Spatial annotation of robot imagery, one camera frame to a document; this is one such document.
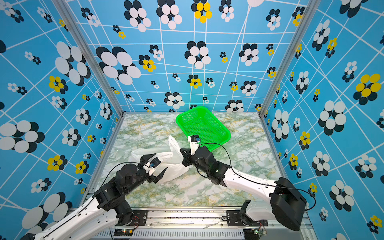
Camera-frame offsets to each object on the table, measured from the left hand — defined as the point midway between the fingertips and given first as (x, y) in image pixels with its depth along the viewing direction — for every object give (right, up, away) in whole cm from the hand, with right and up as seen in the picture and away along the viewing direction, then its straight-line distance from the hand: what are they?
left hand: (160, 159), depth 73 cm
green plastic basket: (+29, +12, +35) cm, 47 cm away
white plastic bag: (+4, -2, +8) cm, 9 cm away
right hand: (+10, +4, +3) cm, 11 cm away
